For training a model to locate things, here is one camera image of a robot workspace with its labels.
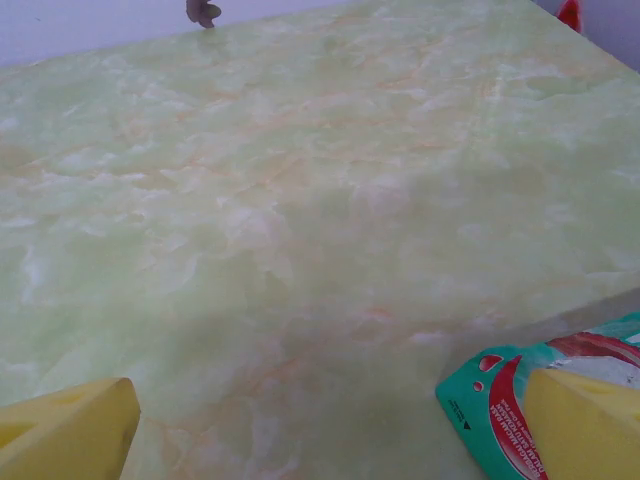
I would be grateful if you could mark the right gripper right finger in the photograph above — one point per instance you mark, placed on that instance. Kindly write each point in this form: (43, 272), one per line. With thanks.
(590, 430)

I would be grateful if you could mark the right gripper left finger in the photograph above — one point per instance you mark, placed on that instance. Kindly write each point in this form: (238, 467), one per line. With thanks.
(60, 435)

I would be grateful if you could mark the teal candy bag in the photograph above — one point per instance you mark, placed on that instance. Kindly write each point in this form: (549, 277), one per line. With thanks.
(480, 395)

